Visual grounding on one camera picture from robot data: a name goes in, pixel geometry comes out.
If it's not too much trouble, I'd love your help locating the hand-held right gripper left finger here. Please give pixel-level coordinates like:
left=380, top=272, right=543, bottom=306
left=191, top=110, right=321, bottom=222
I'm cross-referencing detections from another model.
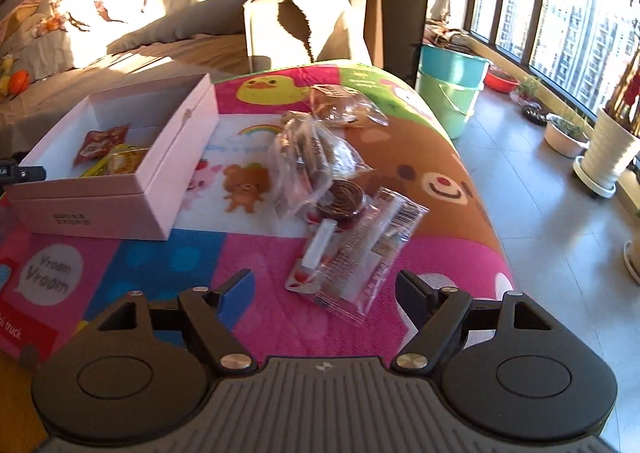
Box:
left=85, top=269, right=259, bottom=377

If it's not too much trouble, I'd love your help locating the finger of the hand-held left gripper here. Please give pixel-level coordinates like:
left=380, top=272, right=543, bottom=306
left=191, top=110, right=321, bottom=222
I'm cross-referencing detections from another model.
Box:
left=0, top=160, right=47, bottom=184

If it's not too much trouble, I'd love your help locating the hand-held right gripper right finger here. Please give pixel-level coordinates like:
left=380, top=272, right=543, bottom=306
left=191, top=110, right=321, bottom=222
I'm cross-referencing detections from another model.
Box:
left=390, top=269, right=557, bottom=377

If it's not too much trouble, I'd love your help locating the clear printed snack packet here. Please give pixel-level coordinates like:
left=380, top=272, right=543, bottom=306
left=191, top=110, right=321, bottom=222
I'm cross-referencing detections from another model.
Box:
left=320, top=186, right=431, bottom=325

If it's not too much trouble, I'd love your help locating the red snack packet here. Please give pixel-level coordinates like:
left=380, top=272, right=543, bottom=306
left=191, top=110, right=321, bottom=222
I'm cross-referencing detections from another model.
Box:
left=73, top=124, right=132, bottom=168

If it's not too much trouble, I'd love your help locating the pink cardboard box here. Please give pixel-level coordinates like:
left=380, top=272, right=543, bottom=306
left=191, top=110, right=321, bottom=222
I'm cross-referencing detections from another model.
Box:
left=7, top=72, right=221, bottom=241

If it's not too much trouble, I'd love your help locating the clear packet with white bar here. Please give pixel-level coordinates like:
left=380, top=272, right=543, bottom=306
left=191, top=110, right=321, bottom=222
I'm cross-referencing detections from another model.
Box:
left=284, top=220, right=348, bottom=295

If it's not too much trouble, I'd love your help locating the yellow snack packet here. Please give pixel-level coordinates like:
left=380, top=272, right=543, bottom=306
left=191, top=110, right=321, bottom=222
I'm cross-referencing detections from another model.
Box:
left=80, top=143, right=151, bottom=178

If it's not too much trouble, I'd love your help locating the dark swirl snack packet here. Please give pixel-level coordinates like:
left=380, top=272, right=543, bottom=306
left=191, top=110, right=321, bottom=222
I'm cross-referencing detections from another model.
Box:
left=310, top=178, right=375, bottom=230

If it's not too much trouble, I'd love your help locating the clear bag of round cakes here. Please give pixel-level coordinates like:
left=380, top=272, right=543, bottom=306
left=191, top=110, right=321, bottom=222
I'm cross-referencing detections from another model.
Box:
left=270, top=112, right=372, bottom=215

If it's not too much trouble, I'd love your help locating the clear packet of brown cookies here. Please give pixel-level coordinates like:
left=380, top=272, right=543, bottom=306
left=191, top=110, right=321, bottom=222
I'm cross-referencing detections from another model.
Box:
left=309, top=83, right=389, bottom=130

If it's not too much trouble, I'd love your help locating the colourful printed blanket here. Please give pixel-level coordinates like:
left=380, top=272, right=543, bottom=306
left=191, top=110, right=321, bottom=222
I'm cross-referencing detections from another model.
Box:
left=0, top=60, right=516, bottom=374

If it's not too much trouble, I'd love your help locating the yellow plush toy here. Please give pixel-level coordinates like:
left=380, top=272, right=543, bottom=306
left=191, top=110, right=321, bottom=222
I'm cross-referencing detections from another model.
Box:
left=0, top=54, right=15, bottom=96

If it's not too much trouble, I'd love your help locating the floral bedding pile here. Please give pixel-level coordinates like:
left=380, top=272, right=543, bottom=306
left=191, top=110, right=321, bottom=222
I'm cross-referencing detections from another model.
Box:
left=0, top=0, right=168, bottom=70

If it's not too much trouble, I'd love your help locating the green plastic bucket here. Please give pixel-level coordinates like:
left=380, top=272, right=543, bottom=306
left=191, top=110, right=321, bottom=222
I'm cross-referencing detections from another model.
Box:
left=416, top=70, right=485, bottom=140

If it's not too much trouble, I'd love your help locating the dark plant pot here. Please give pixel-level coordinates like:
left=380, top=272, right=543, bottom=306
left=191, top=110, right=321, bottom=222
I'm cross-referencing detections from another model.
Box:
left=521, top=103, right=549, bottom=127

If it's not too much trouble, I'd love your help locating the white basin with plant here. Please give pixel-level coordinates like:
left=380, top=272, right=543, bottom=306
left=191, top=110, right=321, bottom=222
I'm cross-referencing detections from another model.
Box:
left=544, top=113, right=591, bottom=159

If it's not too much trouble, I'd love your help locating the white plant saucer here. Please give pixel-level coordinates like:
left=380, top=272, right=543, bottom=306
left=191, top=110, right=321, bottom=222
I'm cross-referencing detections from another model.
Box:
left=622, top=237, right=640, bottom=285

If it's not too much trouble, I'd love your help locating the red plastic basin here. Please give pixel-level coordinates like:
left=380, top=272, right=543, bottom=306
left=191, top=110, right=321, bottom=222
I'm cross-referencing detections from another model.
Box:
left=484, top=65, right=521, bottom=94

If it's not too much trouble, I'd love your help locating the small potted plant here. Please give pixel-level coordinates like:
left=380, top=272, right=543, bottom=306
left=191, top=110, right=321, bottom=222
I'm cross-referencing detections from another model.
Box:
left=514, top=74, right=545, bottom=105

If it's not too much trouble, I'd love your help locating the grey pillow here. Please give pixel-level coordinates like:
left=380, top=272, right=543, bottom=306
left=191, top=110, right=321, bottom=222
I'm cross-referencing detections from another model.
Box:
left=106, top=0, right=297, bottom=55

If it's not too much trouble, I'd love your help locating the tall white plant pot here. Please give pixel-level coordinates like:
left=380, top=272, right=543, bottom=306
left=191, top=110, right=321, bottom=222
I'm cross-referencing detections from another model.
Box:
left=573, top=106, right=640, bottom=200

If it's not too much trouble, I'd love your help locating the window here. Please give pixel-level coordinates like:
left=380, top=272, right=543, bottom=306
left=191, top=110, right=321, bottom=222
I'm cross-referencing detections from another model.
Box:
left=470, top=0, right=640, bottom=120

